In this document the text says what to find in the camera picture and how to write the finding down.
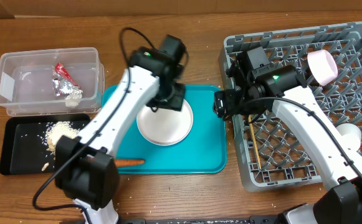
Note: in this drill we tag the clear plastic bin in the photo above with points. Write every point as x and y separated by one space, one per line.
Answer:
26 87

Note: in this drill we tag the pile of peanut shells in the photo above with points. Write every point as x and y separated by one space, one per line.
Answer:
45 166

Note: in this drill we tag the black tray bin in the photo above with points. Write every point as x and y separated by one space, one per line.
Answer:
22 151

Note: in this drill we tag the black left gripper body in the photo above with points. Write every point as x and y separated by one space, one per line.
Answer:
171 96

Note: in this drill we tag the white tissue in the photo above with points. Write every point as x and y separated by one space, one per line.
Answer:
73 100

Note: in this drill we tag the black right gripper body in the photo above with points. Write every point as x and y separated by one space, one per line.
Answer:
237 100

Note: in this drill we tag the red foil snack wrapper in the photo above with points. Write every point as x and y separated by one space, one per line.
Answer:
64 84

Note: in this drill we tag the grey dishwasher rack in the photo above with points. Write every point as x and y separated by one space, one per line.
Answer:
283 160

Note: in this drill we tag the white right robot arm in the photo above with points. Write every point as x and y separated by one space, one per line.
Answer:
333 149

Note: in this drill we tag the wooden chopstick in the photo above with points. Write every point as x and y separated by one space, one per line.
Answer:
252 133

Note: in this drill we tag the pink rimmed bowl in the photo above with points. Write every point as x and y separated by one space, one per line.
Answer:
322 66

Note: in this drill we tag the teal serving tray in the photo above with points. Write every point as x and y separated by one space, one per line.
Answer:
202 151

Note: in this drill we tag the small white cup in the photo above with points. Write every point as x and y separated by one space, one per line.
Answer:
351 135

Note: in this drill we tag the orange carrot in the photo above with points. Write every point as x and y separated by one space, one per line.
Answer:
128 162

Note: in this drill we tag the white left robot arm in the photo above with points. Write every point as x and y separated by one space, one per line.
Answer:
84 166

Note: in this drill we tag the pile of rice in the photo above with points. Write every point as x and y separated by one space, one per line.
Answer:
53 131

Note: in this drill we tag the pink dinner plate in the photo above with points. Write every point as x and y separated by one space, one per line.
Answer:
165 127

